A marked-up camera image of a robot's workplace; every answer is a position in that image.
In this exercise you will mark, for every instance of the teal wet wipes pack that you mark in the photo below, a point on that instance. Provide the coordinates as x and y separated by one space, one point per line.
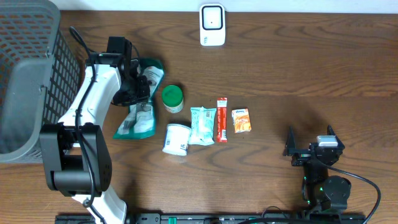
202 126

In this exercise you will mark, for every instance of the green white package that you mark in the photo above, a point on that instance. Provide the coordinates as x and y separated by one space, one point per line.
140 121

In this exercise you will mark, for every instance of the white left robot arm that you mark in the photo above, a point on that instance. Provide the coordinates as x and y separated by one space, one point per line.
75 156

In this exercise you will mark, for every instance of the grey plastic basket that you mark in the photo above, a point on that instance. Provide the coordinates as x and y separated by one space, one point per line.
40 76

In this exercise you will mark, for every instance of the red stick sachet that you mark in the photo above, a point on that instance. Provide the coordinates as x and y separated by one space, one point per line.
221 119

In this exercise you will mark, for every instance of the white plastic cup container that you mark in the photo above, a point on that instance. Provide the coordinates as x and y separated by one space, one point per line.
177 139

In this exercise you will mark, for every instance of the green cap bottle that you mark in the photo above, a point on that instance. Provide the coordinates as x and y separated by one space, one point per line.
172 98

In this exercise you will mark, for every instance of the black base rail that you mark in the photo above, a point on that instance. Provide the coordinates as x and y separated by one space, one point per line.
155 218

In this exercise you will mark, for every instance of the white barcode scanner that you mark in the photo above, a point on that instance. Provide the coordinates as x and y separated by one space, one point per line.
212 25

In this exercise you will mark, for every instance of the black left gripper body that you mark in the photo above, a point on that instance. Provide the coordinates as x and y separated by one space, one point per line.
137 90

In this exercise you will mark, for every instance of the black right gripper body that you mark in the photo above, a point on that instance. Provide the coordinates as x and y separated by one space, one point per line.
302 158

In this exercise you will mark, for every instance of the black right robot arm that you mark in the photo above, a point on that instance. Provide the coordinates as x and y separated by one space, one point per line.
325 194

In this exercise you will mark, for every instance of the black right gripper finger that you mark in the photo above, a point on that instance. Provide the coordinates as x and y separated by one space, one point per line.
290 142
330 131

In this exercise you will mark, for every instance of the orange tissue pack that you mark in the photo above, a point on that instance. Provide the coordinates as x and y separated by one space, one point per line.
241 120

